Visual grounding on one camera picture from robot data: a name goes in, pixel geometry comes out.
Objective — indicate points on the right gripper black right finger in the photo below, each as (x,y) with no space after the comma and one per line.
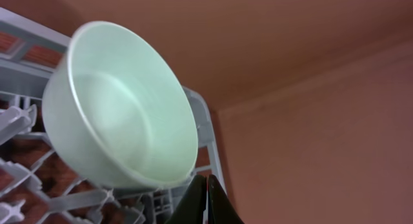
(220,209)

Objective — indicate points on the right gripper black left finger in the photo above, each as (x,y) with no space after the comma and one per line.
(193,204)

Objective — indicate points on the light blue bowl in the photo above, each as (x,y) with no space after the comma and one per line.
(116,114)

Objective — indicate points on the grey dishwasher rack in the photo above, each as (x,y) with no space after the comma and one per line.
(66,196)

